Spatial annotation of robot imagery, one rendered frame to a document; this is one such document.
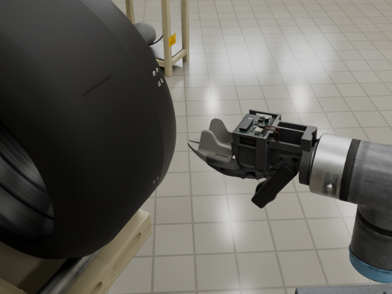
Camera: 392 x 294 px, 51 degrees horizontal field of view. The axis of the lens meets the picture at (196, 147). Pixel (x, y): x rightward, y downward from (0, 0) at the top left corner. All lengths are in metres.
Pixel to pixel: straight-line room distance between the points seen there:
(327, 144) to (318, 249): 1.60
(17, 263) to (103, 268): 0.24
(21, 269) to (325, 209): 1.68
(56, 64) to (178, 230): 1.63
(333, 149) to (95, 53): 0.38
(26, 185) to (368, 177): 0.83
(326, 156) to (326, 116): 2.51
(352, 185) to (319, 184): 0.04
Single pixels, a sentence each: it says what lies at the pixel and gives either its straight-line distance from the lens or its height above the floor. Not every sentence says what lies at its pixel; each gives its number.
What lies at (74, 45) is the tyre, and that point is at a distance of 0.66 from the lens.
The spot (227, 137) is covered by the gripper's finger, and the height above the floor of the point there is 1.25.
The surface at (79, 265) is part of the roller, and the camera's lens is 0.95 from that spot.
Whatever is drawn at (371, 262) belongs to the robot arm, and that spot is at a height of 1.15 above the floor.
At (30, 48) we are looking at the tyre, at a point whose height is 1.41.
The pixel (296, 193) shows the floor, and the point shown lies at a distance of 2.41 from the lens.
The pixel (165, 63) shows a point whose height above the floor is 0.12.
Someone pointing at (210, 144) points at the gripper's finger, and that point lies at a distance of 0.66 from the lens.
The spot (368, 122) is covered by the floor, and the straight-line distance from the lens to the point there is 3.12.
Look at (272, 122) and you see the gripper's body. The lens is 0.63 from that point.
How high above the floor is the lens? 1.66
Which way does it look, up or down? 39 degrees down
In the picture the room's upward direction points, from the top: straight up
